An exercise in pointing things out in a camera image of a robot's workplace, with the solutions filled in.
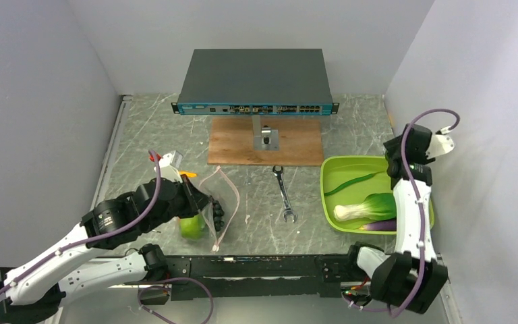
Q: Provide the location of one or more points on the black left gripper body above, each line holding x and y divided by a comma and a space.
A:
185, 204

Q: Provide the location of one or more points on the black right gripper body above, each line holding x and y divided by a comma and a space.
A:
392, 147

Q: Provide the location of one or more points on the green apple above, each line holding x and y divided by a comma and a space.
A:
192, 228

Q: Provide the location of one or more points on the clear zip top bag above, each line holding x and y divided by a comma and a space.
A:
219, 187

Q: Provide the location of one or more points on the black grape bunch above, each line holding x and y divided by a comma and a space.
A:
217, 216

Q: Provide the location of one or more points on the green chili pepper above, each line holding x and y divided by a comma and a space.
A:
351, 182

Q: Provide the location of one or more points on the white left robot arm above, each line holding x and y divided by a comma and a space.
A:
36, 290

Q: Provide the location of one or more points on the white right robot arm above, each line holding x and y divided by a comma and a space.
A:
410, 278

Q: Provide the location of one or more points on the lime green food tray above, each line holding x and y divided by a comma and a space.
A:
339, 169

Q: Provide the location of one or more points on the brown wooden board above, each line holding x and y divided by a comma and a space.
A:
231, 142

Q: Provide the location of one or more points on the white green bok choy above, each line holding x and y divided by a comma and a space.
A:
376, 207

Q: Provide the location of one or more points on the purple eggplant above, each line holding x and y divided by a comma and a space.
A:
380, 226

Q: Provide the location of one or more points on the silver open-end wrench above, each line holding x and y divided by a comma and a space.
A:
288, 212

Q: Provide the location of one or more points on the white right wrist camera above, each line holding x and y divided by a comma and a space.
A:
440, 144

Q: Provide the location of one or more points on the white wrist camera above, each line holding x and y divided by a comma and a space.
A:
168, 165
440, 144

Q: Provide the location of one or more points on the yellow handled screwdriver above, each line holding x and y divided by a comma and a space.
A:
188, 174

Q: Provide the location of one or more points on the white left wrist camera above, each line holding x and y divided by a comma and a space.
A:
168, 165

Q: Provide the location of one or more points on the metal switch stand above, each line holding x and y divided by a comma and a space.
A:
265, 138

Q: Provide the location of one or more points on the grey network switch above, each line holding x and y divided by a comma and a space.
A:
256, 82

